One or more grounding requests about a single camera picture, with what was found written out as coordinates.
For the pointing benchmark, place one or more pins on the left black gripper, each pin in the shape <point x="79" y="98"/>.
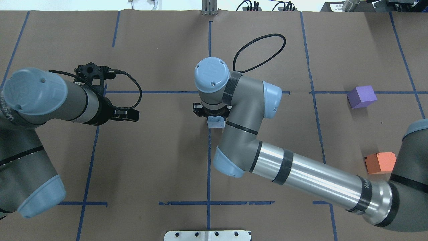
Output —
<point x="106" y="112"/>

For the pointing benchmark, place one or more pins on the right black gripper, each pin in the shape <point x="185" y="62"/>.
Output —
<point x="197" y="110"/>

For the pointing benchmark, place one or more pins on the light blue foam block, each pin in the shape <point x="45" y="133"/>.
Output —
<point x="216" y="122"/>

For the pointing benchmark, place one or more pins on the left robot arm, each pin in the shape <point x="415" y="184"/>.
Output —
<point x="30" y="98"/>

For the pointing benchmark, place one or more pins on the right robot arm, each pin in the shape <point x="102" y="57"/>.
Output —
<point x="397" y="204"/>

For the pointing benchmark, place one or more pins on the purple foam block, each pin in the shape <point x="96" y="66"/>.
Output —
<point x="361" y="97"/>

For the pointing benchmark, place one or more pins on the orange foam block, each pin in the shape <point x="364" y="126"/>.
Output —
<point x="380" y="163"/>

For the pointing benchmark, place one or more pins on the aluminium frame post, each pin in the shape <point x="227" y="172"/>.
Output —
<point x="209" y="8"/>

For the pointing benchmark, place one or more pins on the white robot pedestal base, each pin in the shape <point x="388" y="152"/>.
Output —
<point x="209" y="235"/>

